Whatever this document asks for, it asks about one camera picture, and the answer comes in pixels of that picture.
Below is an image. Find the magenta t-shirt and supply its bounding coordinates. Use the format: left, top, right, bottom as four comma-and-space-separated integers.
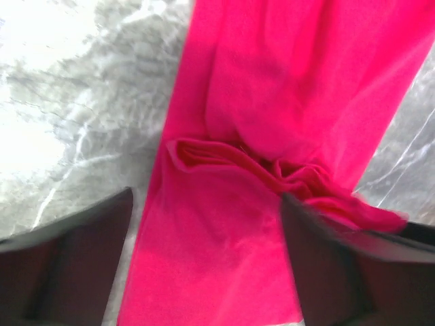
117, 1, 434, 325

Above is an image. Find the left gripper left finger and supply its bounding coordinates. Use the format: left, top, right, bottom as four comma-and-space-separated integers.
1, 188, 134, 325

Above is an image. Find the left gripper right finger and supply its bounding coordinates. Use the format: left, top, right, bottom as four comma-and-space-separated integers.
281, 194, 434, 325

